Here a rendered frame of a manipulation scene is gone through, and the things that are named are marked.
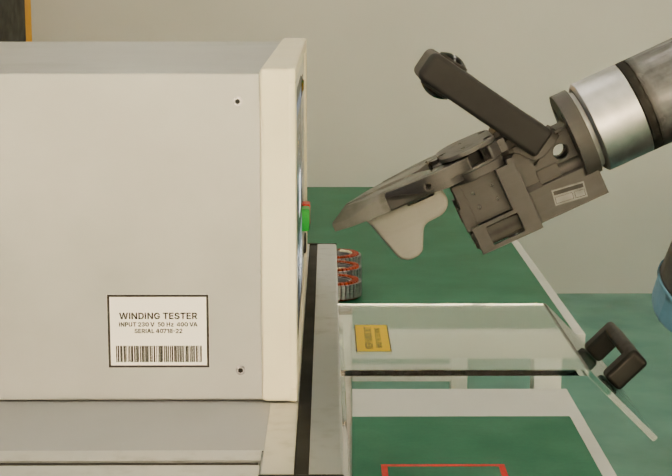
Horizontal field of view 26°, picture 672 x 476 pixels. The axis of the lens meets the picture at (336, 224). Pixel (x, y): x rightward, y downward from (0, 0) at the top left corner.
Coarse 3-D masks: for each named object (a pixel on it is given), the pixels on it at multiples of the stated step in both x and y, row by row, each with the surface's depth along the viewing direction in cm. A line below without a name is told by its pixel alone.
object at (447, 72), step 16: (416, 64) 115; (432, 64) 112; (448, 64) 112; (464, 64) 114; (432, 80) 112; (448, 80) 112; (464, 80) 112; (432, 96) 114; (448, 96) 112; (464, 96) 112; (480, 96) 112; (496, 96) 112; (480, 112) 112; (496, 112) 112; (512, 112) 112; (496, 128) 113; (512, 128) 113; (528, 128) 113; (544, 128) 113; (528, 144) 113; (544, 144) 113
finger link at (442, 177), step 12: (468, 156) 113; (480, 156) 114; (444, 168) 112; (456, 168) 112; (468, 168) 112; (420, 180) 112; (432, 180) 112; (444, 180) 112; (456, 180) 112; (396, 192) 113; (408, 192) 113; (420, 192) 112; (432, 192) 113; (396, 204) 113
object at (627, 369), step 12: (612, 324) 132; (600, 336) 132; (612, 336) 129; (624, 336) 127; (588, 348) 132; (600, 348) 132; (612, 348) 132; (624, 348) 124; (600, 360) 132; (624, 360) 123; (636, 360) 122; (612, 372) 123; (624, 372) 123; (636, 372) 123; (612, 384) 123; (624, 384) 123
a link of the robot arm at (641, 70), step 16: (656, 48) 114; (624, 64) 114; (640, 64) 113; (656, 64) 112; (640, 80) 112; (656, 80) 112; (640, 96) 112; (656, 96) 112; (656, 112) 112; (656, 128) 112; (656, 144) 114
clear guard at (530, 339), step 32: (352, 320) 132; (384, 320) 132; (416, 320) 132; (448, 320) 132; (480, 320) 132; (512, 320) 132; (544, 320) 132; (352, 352) 121; (384, 352) 121; (416, 352) 121; (448, 352) 121; (480, 352) 121; (512, 352) 121; (544, 352) 121; (576, 352) 121; (608, 384) 120; (640, 416) 120
